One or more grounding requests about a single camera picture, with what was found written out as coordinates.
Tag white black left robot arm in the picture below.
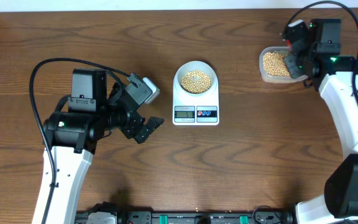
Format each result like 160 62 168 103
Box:
32 69 164 223

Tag soybeans in bowl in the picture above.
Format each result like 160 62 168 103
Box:
180 70 211 94

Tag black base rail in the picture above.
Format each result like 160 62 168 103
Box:
75 201 358 224

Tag white digital kitchen scale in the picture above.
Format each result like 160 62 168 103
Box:
172 79 220 126

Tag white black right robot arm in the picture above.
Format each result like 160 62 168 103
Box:
283 19 358 223

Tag soybeans pile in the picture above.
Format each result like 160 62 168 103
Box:
262 52 290 77

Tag red measuring scoop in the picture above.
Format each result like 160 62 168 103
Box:
286 40 292 51

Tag grey round bowl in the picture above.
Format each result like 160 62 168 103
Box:
174 61 218 96

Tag clear plastic soybean container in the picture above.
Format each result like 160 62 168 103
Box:
259 47 307 84

